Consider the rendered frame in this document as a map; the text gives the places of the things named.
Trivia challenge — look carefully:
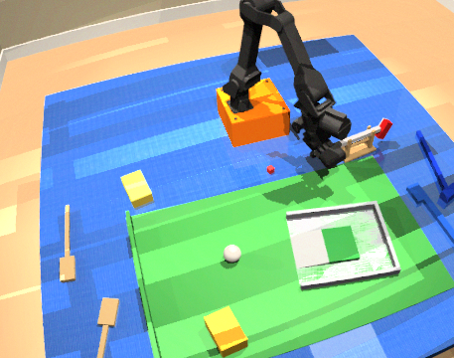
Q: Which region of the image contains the green flat mat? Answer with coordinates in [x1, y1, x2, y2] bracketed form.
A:
[131, 157, 454, 358]

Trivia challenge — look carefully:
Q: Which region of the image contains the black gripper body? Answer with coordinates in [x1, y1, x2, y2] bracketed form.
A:
[291, 116, 347, 169]

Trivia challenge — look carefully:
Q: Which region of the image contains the white golf ball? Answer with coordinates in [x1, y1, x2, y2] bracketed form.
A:
[224, 245, 241, 263]

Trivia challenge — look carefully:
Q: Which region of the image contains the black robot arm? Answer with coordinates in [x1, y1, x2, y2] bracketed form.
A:
[222, 0, 352, 140]

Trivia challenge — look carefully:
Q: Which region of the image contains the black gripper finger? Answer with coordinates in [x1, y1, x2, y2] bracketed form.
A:
[303, 137, 317, 150]
[312, 148, 321, 159]

